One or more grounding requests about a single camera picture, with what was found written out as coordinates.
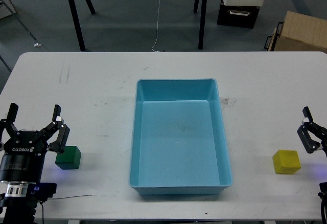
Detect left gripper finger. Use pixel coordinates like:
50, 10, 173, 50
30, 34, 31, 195
30, 104, 70, 154
1, 103, 18, 145

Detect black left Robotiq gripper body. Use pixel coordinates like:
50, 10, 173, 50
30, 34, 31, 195
1, 130, 48, 183

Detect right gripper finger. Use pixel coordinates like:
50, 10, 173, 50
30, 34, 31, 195
297, 106, 326, 154

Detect green wooden block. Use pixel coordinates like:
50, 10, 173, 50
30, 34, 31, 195
55, 146, 81, 170

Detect yellow wooden block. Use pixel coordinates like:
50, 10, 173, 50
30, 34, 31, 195
272, 150, 301, 174

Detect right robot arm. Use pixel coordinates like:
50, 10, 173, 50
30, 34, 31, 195
297, 106, 326, 223

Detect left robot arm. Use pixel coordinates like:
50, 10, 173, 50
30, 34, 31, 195
1, 103, 70, 223

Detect cardboard box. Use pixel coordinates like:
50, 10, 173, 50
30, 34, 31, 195
264, 11, 326, 53

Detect black drawer box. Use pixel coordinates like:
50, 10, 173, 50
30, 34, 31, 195
217, 0, 260, 29

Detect wooden cabinet chair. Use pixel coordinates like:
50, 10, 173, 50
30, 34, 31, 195
0, 0, 43, 73

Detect blue plastic bin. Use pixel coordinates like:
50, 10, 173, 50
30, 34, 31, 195
129, 79, 233, 195

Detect black left stand legs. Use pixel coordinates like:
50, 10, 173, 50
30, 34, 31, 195
68, 0, 96, 52

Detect black stand legs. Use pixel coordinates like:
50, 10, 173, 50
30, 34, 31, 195
193, 0, 207, 50
68, 0, 96, 52

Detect black right stand legs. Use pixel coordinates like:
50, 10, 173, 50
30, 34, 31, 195
193, 0, 207, 50

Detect white hanging cable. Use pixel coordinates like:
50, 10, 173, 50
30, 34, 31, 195
151, 0, 164, 53

